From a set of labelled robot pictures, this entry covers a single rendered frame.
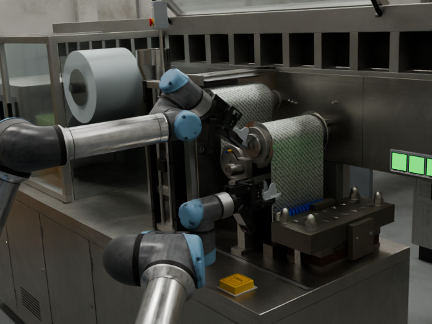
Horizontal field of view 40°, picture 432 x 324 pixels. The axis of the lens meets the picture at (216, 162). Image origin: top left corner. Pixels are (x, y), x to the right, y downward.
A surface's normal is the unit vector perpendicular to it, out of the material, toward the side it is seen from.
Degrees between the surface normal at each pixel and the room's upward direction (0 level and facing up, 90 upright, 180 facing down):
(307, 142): 90
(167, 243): 20
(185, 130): 90
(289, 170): 90
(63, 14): 90
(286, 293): 0
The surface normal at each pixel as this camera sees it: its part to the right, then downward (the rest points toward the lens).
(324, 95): -0.78, 0.18
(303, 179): 0.62, 0.15
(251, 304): -0.04, -0.97
